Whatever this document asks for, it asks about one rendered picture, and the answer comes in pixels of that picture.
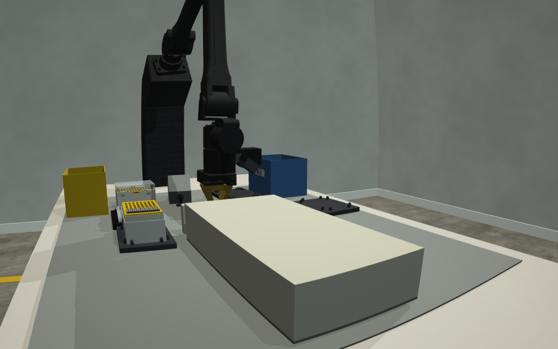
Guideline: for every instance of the large cream rectangular box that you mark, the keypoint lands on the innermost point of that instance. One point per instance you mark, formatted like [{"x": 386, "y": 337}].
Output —
[{"x": 306, "y": 272}]

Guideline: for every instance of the blue open-top bin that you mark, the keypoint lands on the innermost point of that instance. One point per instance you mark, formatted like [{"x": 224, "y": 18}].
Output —
[{"x": 280, "y": 175}]

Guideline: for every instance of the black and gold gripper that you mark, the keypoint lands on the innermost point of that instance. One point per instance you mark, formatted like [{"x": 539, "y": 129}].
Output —
[{"x": 210, "y": 178}]

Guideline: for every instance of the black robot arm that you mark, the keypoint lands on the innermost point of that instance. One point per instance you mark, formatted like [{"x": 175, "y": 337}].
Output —
[{"x": 217, "y": 97}]

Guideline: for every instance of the yellow bin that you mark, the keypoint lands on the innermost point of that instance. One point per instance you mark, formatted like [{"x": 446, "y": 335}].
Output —
[{"x": 85, "y": 191}]

